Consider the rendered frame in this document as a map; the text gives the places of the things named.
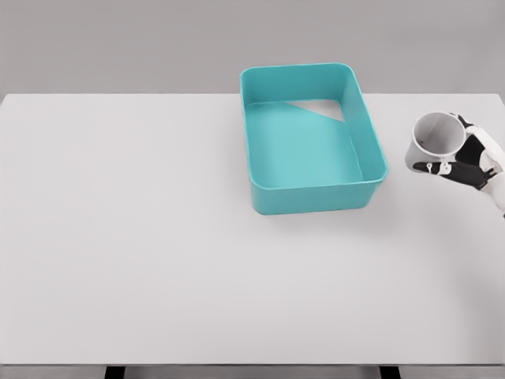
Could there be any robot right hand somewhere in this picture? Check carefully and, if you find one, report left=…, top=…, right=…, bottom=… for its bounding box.
left=412, top=113, right=505, bottom=219

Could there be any white paper cup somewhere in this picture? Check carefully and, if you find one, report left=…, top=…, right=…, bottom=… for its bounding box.
left=404, top=111, right=467, bottom=171

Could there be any teal rectangular plastic basket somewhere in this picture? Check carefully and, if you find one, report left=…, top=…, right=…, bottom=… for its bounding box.
left=239, top=62, right=390, bottom=216

